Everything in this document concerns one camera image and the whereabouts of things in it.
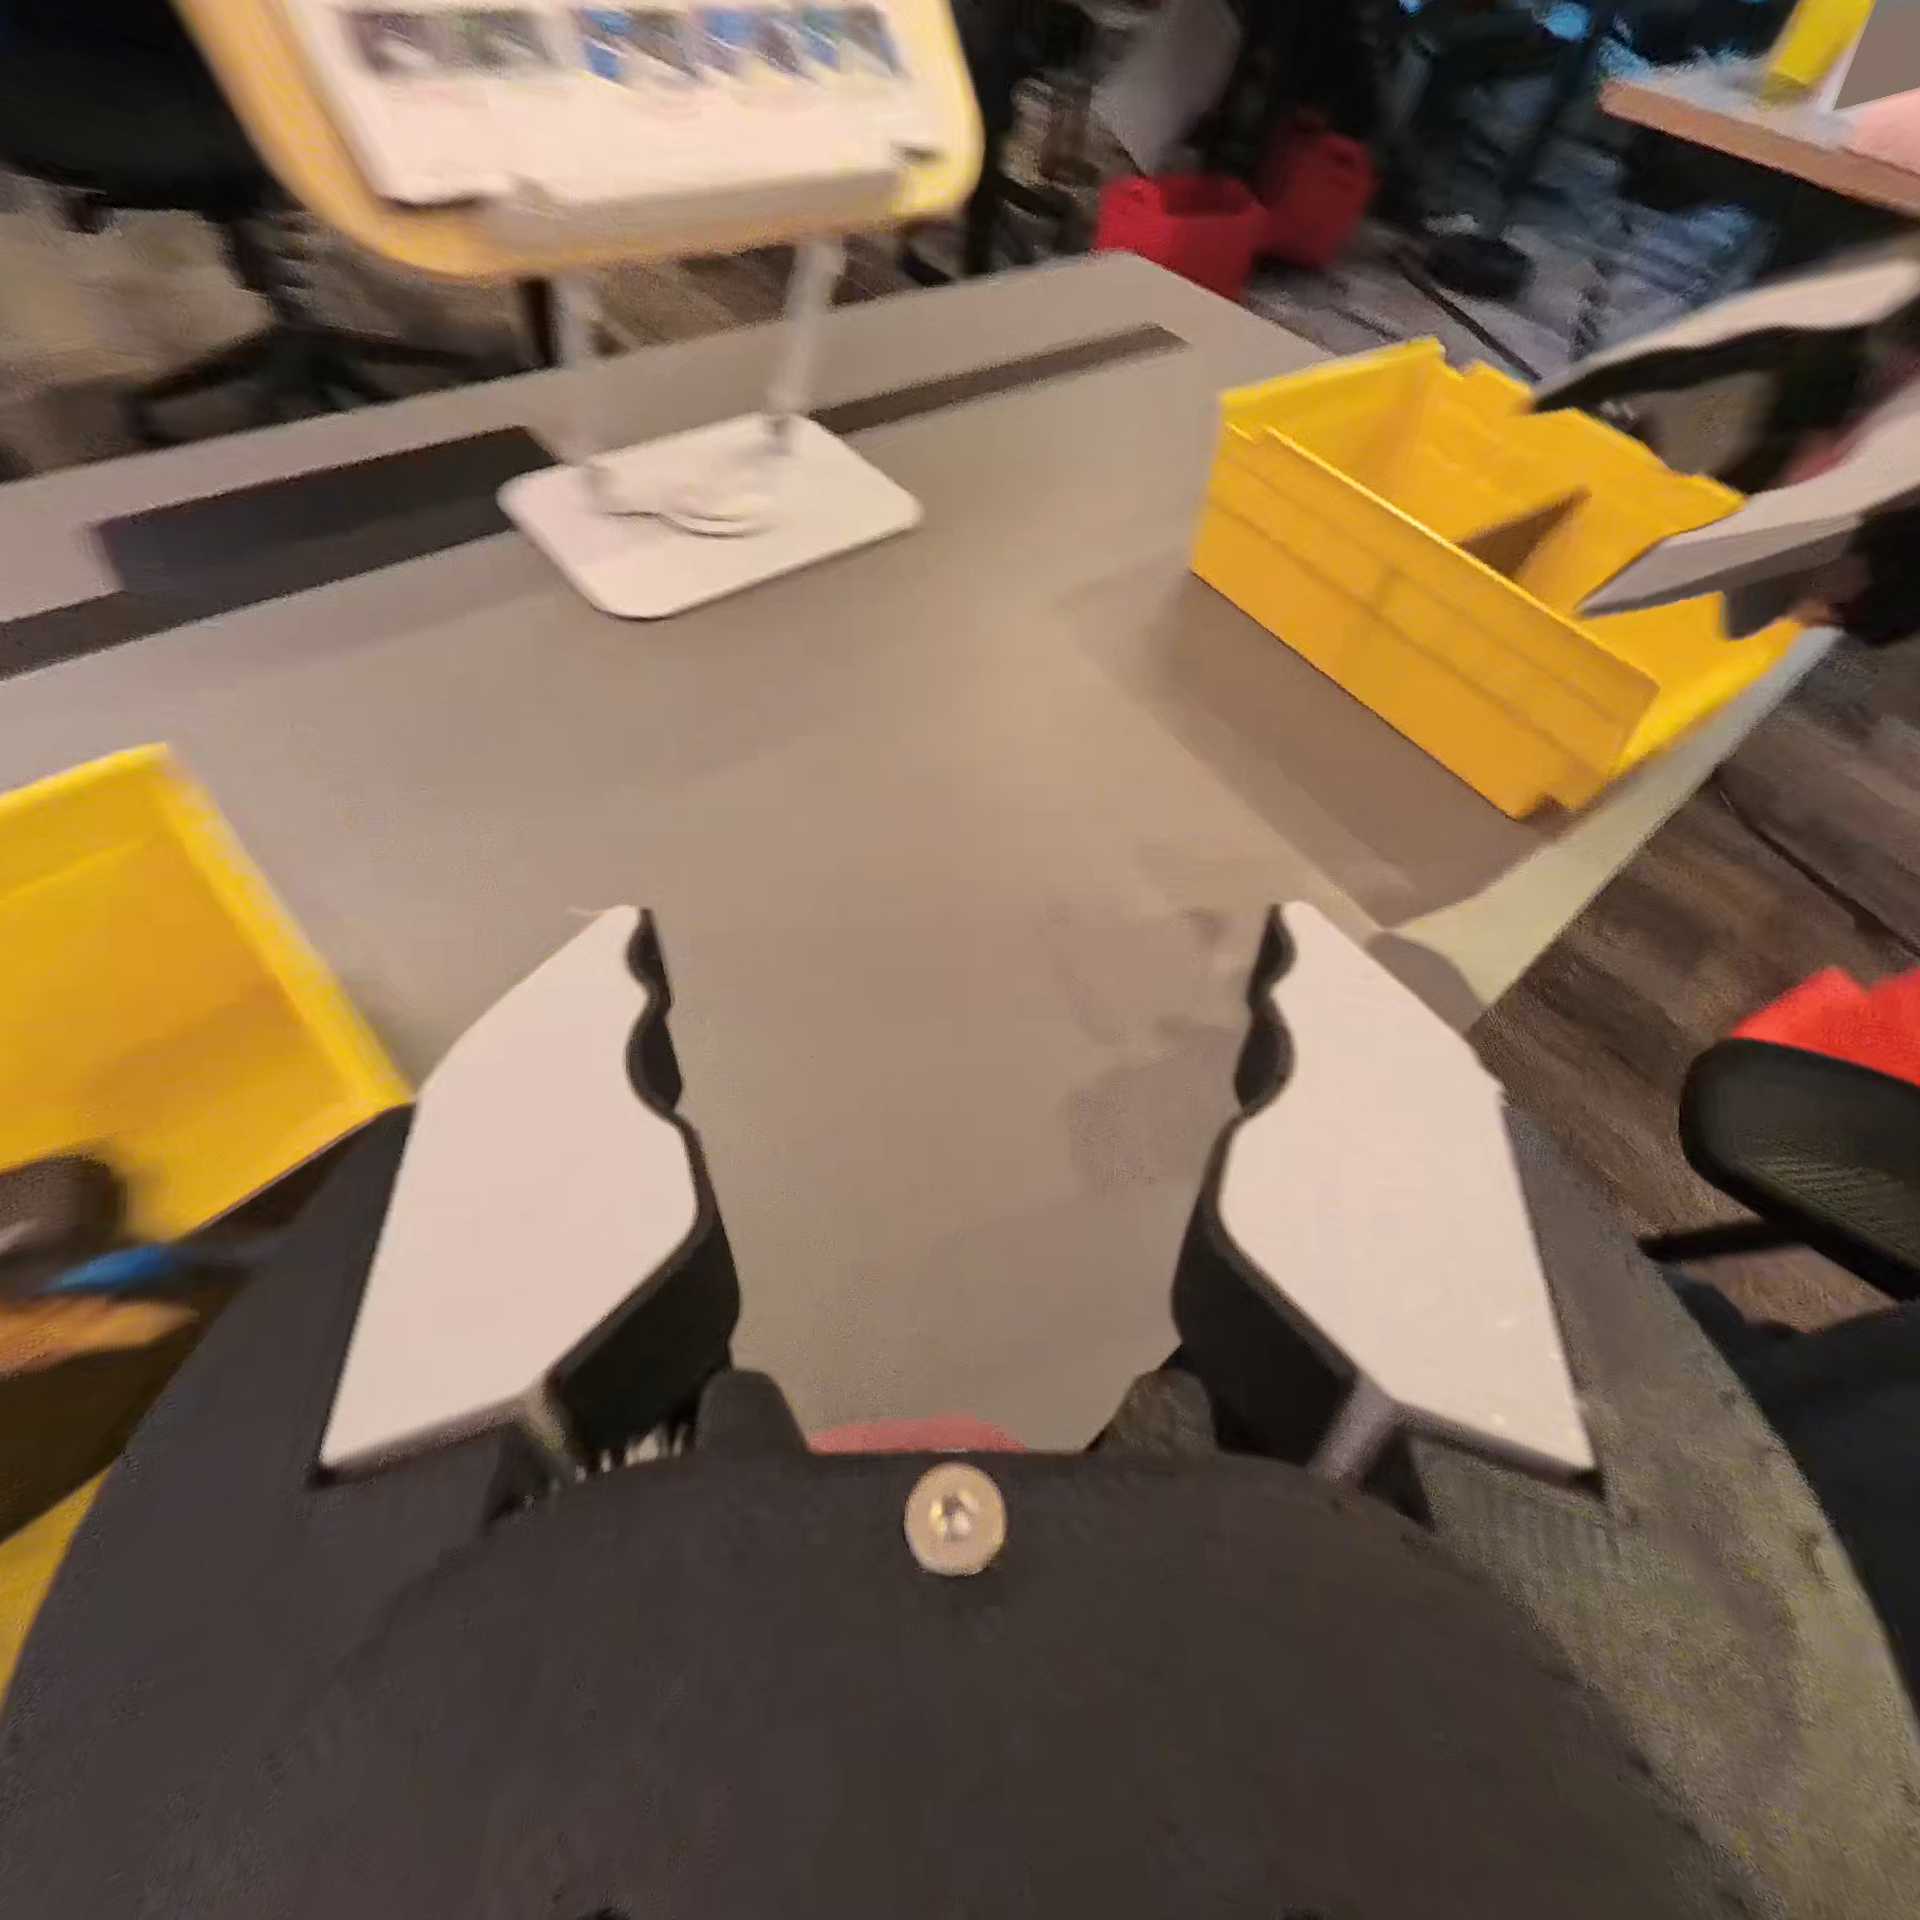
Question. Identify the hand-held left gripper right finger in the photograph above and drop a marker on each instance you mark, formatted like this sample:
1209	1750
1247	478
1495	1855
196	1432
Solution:
1381	1201

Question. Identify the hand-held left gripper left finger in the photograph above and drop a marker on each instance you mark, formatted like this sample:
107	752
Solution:
524	1201

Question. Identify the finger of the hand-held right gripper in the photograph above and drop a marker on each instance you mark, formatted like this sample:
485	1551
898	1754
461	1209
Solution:
1770	318
1786	534

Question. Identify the yellow plastic bin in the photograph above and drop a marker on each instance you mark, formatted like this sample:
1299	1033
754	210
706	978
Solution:
1395	630
136	974

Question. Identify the wooden office desk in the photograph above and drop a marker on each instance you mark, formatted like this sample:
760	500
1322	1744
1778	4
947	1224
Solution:
1756	142

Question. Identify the small yellow desk bin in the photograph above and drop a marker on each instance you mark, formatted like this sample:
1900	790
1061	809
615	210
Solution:
1816	45

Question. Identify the black mesh office chair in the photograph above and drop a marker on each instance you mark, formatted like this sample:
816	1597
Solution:
1799	1142

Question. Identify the instruction board on white stand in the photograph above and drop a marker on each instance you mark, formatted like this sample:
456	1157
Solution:
705	524

